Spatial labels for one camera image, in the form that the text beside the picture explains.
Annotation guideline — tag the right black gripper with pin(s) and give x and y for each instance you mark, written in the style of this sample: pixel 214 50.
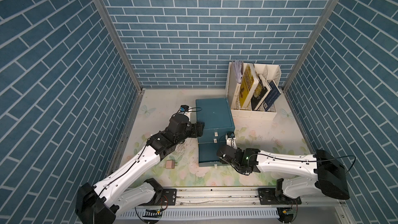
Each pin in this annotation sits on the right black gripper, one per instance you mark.
pixel 222 161

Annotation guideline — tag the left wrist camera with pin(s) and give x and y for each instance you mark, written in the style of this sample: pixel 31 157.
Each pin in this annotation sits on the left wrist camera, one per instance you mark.
pixel 185 110

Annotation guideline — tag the yellow book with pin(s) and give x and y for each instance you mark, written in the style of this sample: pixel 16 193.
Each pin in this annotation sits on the yellow book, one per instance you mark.
pixel 248 85

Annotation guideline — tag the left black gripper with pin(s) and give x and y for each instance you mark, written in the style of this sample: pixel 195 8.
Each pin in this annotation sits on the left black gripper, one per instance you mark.
pixel 199 131

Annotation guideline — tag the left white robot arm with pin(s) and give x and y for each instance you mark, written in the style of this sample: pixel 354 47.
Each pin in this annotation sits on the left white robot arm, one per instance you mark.
pixel 103 202

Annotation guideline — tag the pink plug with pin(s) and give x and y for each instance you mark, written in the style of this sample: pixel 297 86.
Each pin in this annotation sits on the pink plug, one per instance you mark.
pixel 170 164

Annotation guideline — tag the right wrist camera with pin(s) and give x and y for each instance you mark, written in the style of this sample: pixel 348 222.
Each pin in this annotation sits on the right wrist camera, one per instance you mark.
pixel 230 139

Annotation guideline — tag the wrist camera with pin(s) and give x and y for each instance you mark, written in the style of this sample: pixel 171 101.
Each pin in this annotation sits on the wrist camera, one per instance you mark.
pixel 230 139
pixel 185 110

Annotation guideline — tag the metal rail base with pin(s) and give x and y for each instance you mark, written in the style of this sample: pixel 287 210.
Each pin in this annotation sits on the metal rail base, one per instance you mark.
pixel 231 203

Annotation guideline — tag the blue book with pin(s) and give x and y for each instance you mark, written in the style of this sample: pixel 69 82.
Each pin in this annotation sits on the blue book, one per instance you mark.
pixel 272 96

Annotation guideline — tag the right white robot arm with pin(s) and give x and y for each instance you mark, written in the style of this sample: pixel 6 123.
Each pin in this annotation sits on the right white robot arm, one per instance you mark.
pixel 300 174

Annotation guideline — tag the white file organizer rack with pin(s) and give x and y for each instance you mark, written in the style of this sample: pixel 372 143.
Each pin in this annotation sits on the white file organizer rack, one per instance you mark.
pixel 270 72

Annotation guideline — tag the black book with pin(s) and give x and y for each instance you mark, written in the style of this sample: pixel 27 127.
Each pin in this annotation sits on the black book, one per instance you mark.
pixel 262 90

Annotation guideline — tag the white papers bundle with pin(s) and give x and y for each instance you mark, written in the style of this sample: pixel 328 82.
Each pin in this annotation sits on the white papers bundle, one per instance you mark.
pixel 238 68

